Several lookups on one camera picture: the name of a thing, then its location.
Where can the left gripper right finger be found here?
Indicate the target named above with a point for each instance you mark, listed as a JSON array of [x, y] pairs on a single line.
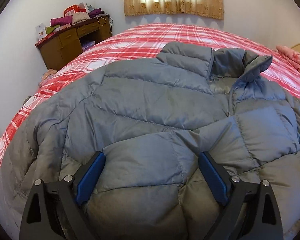
[[247, 210]]

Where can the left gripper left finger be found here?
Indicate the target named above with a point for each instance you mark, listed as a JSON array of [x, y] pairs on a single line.
[[55, 210]]

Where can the grey puffer jacket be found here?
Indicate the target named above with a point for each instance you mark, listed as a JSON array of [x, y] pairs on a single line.
[[152, 118]]

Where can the pink clothes pile on floor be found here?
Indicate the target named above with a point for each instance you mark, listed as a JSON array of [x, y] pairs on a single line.
[[46, 77]]

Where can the pink floral pillow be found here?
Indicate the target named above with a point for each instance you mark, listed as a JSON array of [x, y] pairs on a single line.
[[292, 56]]

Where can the brown wooden desk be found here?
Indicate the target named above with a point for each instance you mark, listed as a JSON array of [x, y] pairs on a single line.
[[63, 46]]

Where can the purple box under desk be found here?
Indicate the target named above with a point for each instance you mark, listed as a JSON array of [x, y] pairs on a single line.
[[87, 45]]

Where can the white card box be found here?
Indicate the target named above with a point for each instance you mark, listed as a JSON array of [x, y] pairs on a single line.
[[41, 31]]

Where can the red plaid bed sheet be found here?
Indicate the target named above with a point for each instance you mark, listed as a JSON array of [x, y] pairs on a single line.
[[146, 41]]

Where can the magenta folded garment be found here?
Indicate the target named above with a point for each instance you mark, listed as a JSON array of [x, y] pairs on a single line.
[[61, 21]]

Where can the pink beige folded garment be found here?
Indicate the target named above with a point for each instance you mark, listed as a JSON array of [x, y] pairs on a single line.
[[78, 17]]

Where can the dark purple garment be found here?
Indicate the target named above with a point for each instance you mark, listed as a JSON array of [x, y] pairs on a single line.
[[94, 13]]

